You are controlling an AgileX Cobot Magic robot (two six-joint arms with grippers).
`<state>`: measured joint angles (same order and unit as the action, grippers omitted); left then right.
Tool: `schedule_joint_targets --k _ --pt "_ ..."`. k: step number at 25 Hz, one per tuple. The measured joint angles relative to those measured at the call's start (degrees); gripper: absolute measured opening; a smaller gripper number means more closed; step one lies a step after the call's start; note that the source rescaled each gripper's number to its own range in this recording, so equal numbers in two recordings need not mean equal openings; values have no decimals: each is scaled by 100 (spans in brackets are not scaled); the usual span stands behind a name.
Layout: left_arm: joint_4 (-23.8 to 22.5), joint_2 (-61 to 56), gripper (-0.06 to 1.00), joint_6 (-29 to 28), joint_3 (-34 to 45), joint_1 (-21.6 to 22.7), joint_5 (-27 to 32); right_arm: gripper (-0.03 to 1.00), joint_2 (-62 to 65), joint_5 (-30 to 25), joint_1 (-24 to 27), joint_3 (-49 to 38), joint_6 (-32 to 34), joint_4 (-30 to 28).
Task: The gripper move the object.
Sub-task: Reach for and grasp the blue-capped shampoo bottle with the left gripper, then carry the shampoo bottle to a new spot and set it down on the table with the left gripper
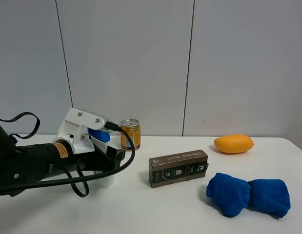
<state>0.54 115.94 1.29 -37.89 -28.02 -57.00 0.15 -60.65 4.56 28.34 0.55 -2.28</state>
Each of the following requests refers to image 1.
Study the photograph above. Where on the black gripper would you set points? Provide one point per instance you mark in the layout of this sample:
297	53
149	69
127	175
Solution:
98	160

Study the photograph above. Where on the white blue shampoo bottle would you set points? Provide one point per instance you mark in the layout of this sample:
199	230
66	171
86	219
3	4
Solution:
101	139

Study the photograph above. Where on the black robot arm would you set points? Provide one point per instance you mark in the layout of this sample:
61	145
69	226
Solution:
23	165

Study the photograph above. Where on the gold drink can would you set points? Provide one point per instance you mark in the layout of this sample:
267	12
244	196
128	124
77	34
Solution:
132	128

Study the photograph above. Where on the brown cardboard box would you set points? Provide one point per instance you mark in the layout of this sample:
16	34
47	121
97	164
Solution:
171	169

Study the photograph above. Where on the yellow mango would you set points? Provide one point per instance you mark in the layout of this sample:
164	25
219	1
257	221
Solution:
234	144

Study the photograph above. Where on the blue rolled cloth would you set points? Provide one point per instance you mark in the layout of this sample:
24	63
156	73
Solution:
231	195

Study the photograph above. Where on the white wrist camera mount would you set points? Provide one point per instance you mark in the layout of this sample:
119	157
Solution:
74	129

